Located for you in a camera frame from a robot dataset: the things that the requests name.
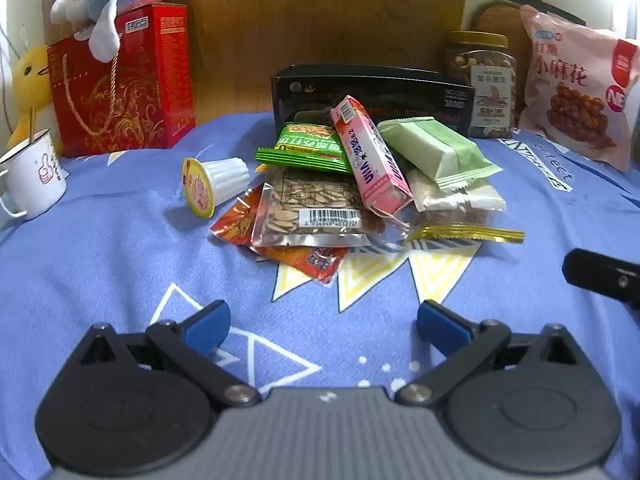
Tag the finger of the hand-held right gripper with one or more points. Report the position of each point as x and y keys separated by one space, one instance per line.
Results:
x=605 y=277

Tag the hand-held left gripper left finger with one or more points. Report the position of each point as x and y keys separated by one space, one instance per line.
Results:
x=207 y=327

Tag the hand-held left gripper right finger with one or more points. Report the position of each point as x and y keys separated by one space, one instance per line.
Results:
x=442 y=327

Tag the gold-edged clear packet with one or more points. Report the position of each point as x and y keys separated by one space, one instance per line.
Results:
x=450 y=232

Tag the red foil snack packet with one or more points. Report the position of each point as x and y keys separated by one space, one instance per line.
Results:
x=232 y=225

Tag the orange snack packet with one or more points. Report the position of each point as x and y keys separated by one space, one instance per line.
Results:
x=310 y=260

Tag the white rice cracker packet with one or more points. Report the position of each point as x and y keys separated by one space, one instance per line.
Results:
x=450 y=202

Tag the white jelly cup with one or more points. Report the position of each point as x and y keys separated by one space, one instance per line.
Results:
x=220 y=177

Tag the clear sunflower seed packet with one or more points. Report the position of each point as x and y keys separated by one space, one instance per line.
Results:
x=310 y=200

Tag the light green wafer packet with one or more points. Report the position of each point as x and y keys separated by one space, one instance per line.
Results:
x=435 y=147

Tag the pink candy box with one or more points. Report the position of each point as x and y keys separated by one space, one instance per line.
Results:
x=372 y=160

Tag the green seed packet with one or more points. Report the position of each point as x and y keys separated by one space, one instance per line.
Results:
x=305 y=147

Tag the black storage box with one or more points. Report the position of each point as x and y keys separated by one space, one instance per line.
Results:
x=390 y=85

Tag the blue printed blanket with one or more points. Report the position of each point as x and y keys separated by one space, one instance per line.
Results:
x=125 y=260

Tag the large pink snack bag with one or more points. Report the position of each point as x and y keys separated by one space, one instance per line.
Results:
x=565 y=60

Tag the white enamel mug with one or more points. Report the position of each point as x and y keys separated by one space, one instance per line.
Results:
x=35 y=180

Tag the clear nut jar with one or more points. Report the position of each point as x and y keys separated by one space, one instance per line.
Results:
x=480 y=85

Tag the red gift box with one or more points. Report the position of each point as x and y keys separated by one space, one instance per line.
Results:
x=140 y=85

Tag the yellow duck plush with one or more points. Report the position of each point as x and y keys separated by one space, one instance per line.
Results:
x=30 y=85

